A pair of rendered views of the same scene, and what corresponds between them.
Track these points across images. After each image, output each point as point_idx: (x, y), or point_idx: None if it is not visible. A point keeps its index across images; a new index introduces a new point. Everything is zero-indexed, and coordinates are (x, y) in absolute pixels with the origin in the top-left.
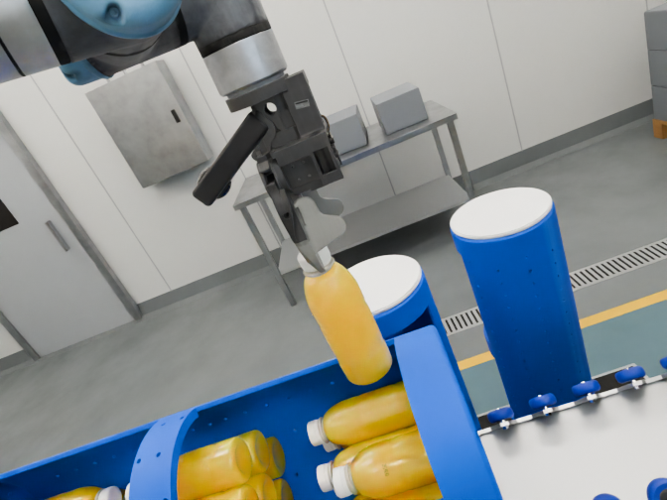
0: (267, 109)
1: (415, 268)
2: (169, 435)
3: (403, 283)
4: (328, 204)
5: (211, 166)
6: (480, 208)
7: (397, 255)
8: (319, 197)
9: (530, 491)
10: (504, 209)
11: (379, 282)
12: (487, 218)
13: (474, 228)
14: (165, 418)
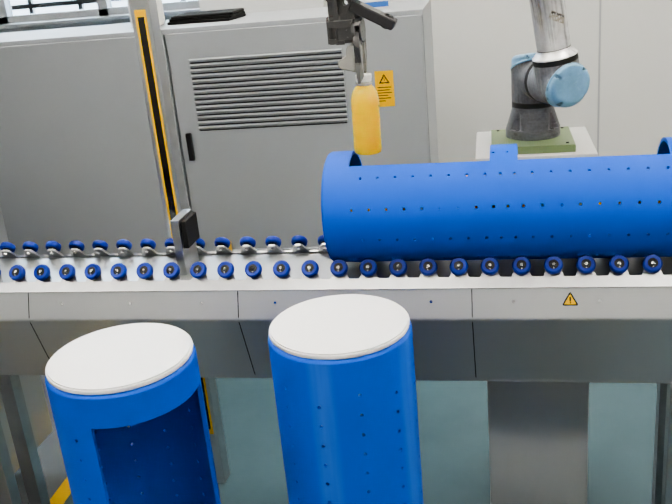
0: (347, 3)
1: (278, 320)
2: (496, 146)
3: (303, 309)
4: (344, 61)
5: (382, 11)
6: (125, 366)
7: (281, 343)
8: (346, 55)
9: (323, 263)
10: (115, 350)
11: (327, 319)
12: (144, 347)
13: (172, 340)
14: (512, 158)
